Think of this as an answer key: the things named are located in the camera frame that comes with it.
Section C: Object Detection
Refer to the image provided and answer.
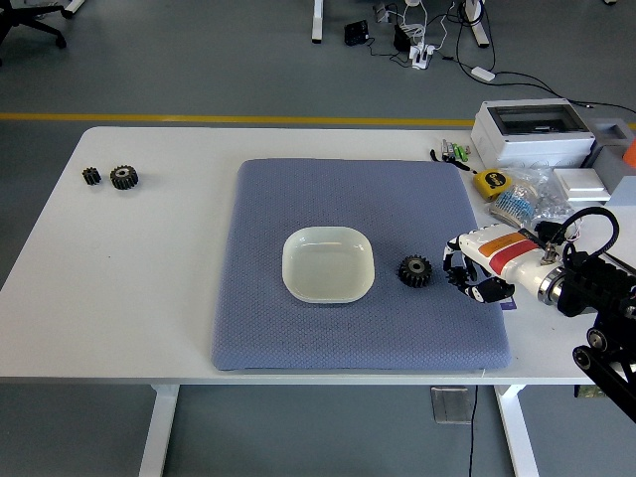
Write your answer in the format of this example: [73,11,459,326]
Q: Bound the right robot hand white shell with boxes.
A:
[440,224,557,305]

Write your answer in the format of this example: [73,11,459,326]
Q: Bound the large black gear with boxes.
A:
[397,254,434,289]
[109,165,140,192]

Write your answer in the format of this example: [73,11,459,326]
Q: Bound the light blue box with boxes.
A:
[606,176,636,208]

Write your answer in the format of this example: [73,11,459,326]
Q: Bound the black box on floor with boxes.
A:
[344,20,372,48]

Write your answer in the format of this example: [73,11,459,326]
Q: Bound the blue resistor strip bundle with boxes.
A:
[489,191,541,229]

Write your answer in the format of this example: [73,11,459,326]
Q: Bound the clear plastic bag of parts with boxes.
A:
[504,166,585,235]

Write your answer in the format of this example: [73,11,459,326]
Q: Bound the yellow tape measure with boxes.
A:
[471,168,514,202]

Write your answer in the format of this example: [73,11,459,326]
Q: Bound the black tweezers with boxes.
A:
[602,250,636,274]

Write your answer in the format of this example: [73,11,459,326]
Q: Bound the green connector bundle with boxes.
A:
[429,138,473,174]

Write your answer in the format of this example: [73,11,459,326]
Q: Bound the grey block housing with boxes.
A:
[580,116,636,186]

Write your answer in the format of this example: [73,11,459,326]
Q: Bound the white table leg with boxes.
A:
[494,385,541,477]
[137,385,181,477]

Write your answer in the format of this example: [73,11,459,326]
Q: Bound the blue-grey textured mat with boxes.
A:
[210,158,513,373]

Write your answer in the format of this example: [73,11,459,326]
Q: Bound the white square dish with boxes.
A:
[281,226,376,305]

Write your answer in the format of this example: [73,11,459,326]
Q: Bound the white power strip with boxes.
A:
[409,43,438,71]

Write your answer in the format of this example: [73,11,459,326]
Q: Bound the white desk leg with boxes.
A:
[311,0,327,43]
[464,0,491,49]

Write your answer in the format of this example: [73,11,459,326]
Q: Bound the black office chair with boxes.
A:
[0,0,76,66]

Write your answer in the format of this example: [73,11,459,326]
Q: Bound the small black servo with wires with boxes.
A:
[535,221,567,245]

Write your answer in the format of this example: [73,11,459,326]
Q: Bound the white flat switch panel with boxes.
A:
[552,167,612,204]

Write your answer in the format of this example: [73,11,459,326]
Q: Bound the white electrical enclosure box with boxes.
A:
[469,98,597,164]

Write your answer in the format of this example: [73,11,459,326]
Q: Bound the clear plastic bracket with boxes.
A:
[429,386,473,425]

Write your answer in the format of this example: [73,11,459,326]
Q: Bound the black floor cable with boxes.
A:
[494,72,636,115]

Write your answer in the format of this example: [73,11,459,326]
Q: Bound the thin black hanging cable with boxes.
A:
[466,386,479,477]

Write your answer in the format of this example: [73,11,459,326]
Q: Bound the white coiled cable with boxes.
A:
[399,0,429,49]

